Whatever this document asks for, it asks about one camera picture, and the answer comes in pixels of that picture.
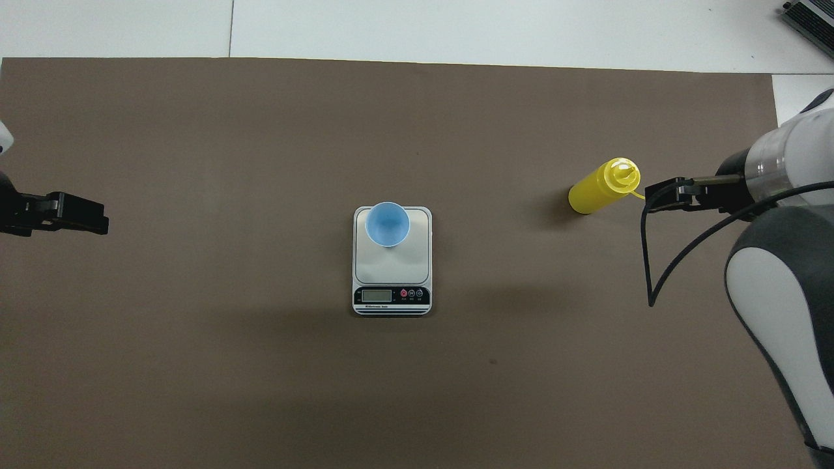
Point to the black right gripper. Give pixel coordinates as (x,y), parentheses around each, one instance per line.
(733,194)

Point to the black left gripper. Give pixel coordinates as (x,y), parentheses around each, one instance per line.
(12,208)

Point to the yellow squeeze bottle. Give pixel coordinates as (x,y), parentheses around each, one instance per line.
(593,192)

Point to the blue plastic cup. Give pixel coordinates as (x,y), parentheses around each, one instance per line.
(388,225)

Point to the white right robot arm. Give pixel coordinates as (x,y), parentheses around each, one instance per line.
(775,306)

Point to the silver digital kitchen scale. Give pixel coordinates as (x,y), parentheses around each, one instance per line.
(391,267)

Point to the grey ribbed metal device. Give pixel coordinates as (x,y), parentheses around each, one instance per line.
(814,16)

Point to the brown table mat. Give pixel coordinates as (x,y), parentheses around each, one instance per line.
(293,404)

